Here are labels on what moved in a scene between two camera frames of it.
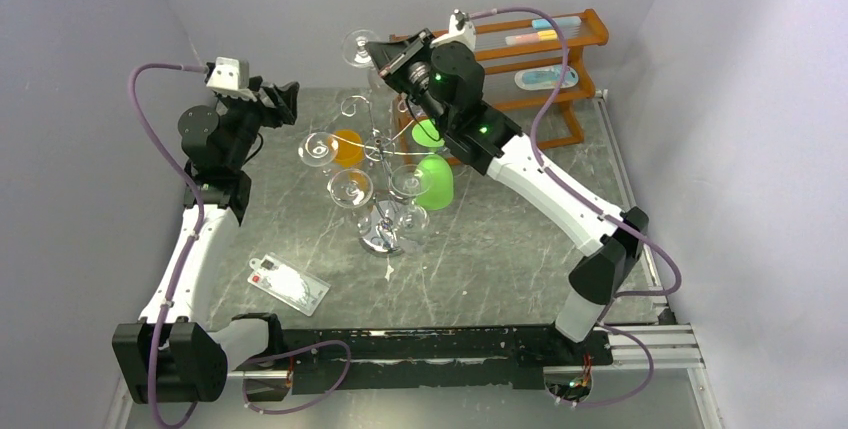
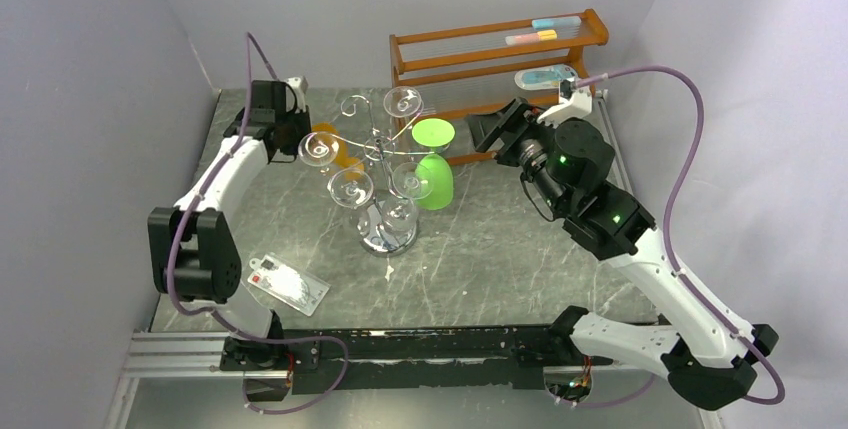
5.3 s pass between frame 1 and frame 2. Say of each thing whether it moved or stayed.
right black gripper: moved
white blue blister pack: stayed
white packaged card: stayed
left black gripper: moved
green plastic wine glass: stayed
